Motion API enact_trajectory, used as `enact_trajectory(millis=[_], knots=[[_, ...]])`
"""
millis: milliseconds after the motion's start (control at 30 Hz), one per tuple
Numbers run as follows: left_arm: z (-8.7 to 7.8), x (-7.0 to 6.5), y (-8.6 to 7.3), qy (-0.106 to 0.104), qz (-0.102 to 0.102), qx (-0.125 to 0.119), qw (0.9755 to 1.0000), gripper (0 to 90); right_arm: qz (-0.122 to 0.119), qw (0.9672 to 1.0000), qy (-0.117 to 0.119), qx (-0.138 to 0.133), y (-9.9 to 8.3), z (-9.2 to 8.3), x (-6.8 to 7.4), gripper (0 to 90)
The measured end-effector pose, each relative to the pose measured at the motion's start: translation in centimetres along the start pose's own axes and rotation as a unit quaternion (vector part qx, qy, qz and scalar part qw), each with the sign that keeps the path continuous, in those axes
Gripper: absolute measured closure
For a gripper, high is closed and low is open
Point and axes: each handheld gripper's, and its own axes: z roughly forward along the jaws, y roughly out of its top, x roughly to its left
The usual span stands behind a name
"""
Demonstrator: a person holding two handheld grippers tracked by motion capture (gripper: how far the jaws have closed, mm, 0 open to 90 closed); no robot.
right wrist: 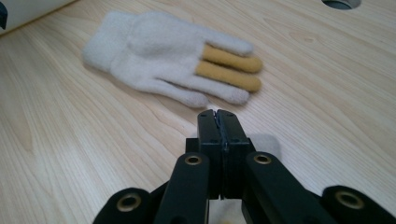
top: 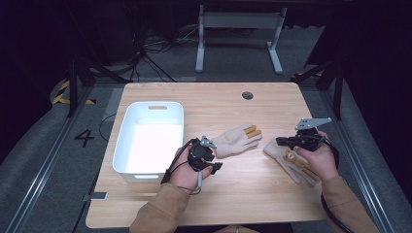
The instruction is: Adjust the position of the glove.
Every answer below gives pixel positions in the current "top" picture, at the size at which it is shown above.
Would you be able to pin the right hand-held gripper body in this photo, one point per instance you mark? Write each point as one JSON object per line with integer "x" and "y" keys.
{"x": 307, "y": 137}

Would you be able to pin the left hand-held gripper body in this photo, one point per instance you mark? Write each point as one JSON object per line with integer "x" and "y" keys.
{"x": 199, "y": 157}

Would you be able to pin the beige glove with tan palm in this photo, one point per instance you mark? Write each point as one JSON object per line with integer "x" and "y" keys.
{"x": 291, "y": 161}

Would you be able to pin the beige glove with tan fingers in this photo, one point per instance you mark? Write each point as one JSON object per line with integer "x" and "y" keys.
{"x": 234, "y": 140}

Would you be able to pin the white plastic bin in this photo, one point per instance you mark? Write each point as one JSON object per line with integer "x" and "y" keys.
{"x": 152, "y": 145}

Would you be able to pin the person's left hand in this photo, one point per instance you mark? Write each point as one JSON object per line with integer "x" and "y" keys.
{"x": 186, "y": 171}

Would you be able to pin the person's right hand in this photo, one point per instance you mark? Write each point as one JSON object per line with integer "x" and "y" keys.
{"x": 319, "y": 161}

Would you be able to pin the black tripod stand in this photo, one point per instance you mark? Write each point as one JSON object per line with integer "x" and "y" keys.
{"x": 333, "y": 77}
{"x": 81, "y": 77}

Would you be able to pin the small silver flat device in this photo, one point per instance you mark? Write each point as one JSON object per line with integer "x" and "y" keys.
{"x": 97, "y": 196}

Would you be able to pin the yellow black floor tape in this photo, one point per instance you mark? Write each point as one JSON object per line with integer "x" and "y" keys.
{"x": 63, "y": 93}

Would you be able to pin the grey metal floor rail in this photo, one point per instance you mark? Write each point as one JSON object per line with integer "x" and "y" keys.
{"x": 356, "y": 161}
{"x": 48, "y": 161}

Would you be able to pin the white metal desk frame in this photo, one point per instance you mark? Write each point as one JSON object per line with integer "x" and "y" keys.
{"x": 239, "y": 19}

